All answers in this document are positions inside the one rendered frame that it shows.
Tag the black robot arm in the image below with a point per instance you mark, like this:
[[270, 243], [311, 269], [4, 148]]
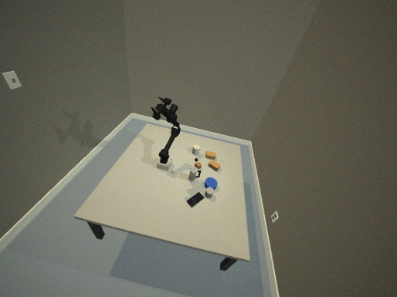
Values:
[[174, 132]]

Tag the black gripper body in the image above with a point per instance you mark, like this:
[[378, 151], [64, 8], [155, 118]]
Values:
[[164, 110]]

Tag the grey cylinder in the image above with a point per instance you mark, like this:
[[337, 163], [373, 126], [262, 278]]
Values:
[[209, 192]]

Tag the beige cylinder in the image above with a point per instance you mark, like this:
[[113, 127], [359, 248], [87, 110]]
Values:
[[195, 149]]

